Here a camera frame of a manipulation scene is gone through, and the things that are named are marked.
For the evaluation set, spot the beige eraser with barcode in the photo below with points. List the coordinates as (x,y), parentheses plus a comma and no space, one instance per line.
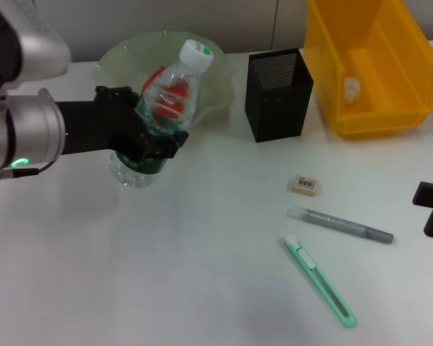
(303,184)

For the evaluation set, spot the clear green-label water bottle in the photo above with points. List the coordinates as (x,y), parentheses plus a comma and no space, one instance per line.
(177,93)

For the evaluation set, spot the pale green wavy fruit plate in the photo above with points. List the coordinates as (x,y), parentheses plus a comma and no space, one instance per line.
(216,83)

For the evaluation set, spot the white paper ball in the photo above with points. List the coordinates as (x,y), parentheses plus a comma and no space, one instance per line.
(351,90)

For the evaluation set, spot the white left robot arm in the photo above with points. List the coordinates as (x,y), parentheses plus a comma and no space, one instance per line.
(29,129)

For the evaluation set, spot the black mesh pen holder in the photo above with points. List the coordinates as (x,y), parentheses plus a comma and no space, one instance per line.
(278,111)

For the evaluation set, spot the yellow plastic bin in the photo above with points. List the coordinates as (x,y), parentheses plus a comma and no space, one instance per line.
(364,54)

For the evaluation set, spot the grey marker pen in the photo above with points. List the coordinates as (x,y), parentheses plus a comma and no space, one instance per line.
(339,223)

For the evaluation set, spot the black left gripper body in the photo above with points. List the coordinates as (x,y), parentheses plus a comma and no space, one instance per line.
(101,126)

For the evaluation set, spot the green utility knife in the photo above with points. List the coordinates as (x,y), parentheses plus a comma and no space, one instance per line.
(321,284)

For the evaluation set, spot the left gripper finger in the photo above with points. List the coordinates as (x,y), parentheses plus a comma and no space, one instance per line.
(134,99)
(167,146)

